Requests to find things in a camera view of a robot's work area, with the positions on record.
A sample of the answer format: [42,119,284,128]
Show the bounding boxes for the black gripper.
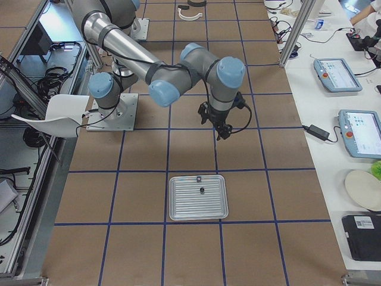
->
[198,92,244,141]

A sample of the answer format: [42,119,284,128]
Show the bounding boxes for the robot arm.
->
[66,1,247,139]

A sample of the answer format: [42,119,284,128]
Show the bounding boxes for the ribbed metal tray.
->
[169,175,229,221]

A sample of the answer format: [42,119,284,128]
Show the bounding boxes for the black power adapter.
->
[302,125,330,141]

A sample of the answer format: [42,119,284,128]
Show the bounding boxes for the white curved plastic part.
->
[177,8,204,21]

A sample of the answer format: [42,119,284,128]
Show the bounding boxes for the small black brake pad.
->
[177,5,189,10]

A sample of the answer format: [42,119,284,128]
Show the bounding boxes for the dark curved brake shoe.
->
[187,0,207,7]

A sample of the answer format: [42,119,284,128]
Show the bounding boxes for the upper teach pendant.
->
[313,58,363,93]

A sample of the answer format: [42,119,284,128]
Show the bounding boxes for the teach pendant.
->
[338,110,380,159]
[313,58,363,93]

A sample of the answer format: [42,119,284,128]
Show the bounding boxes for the lower teach pendant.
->
[338,110,380,159]

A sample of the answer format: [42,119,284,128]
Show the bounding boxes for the white plastic chair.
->
[11,94,89,138]

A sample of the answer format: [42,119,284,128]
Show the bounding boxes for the beige plate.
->
[345,170,380,212]

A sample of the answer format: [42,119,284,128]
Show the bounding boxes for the black box with label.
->
[342,215,380,262]

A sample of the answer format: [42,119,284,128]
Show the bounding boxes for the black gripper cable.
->
[230,101,253,134]

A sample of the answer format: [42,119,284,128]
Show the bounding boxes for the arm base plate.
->
[86,93,139,132]
[129,18,149,41]

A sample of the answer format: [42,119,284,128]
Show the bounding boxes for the aluminium frame post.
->
[279,0,316,67]

